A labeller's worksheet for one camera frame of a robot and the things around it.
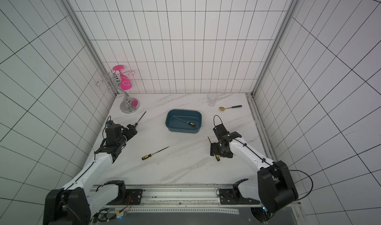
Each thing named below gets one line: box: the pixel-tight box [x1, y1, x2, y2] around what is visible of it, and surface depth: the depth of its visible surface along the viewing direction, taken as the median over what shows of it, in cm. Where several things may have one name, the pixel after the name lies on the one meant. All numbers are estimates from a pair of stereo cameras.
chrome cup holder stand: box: [95, 69, 140, 114], surface depth 108 cm
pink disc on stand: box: [112, 64, 125, 71], surface depth 100 cm
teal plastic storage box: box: [165, 109, 203, 134], surface depth 103 cm
